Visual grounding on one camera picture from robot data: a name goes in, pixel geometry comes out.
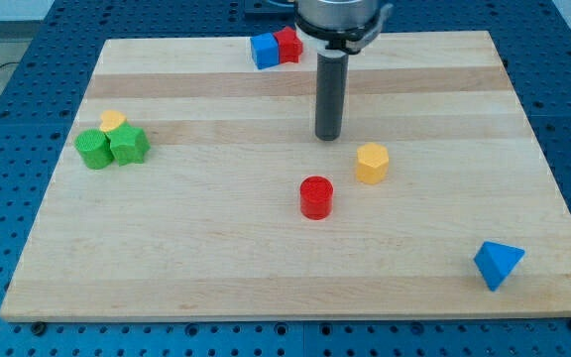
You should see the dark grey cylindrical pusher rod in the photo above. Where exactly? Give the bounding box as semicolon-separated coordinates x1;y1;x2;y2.
314;55;349;141

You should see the yellow hexagon block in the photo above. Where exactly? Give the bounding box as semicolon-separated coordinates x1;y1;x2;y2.
355;143;390;184

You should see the blue cube block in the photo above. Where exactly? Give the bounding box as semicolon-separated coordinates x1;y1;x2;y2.
250;33;280;69

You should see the red star block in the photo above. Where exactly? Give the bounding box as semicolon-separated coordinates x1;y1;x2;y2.
273;27;303;63

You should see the red cylinder block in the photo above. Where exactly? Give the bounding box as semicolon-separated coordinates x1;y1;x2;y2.
299;176;334;220

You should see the light wooden board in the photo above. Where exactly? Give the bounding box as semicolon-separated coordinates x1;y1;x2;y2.
0;31;571;322

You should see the green star block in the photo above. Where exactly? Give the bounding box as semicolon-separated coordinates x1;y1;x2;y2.
106;123;151;166

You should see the yellow heart block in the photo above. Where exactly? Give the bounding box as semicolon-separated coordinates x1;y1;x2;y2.
99;110;127;133

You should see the blue triangle block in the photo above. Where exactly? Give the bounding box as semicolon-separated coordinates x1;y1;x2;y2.
474;241;525;292

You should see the green cylinder block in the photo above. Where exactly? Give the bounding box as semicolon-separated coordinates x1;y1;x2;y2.
74;129;114;170

